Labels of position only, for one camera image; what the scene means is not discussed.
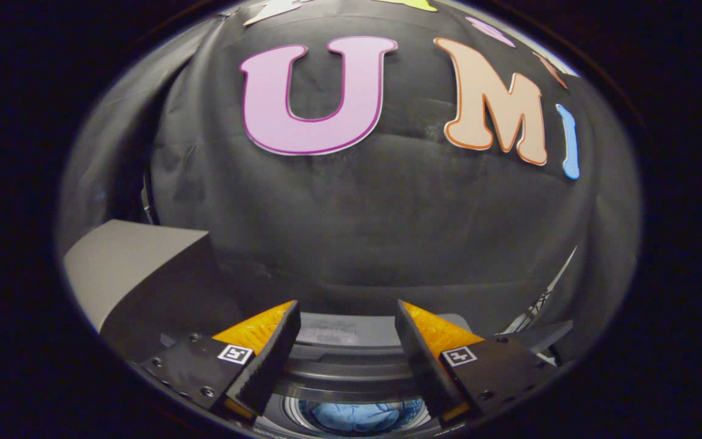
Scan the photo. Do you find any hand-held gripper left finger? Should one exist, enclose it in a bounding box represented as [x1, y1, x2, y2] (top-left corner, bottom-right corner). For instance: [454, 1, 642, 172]
[141, 299, 302, 423]

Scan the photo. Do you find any dark and beige cabinet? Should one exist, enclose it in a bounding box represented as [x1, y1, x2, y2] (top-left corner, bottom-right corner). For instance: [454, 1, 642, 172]
[62, 219, 230, 366]

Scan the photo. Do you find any black backdrop cloth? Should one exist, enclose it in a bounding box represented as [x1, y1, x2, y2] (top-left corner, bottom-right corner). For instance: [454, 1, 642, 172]
[58, 0, 643, 342]

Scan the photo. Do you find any light blue shirt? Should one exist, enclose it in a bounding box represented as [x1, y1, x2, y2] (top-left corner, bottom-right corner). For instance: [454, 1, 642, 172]
[311, 401, 403, 435]

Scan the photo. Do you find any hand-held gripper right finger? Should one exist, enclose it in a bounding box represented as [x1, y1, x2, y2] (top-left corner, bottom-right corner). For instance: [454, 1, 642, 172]
[395, 299, 562, 427]

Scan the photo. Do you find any grey washing machine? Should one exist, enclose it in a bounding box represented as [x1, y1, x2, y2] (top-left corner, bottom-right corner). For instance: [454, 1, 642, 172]
[253, 312, 477, 439]

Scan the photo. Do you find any white tripod stand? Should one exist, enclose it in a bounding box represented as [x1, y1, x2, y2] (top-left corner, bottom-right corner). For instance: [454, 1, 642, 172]
[503, 246, 578, 336]

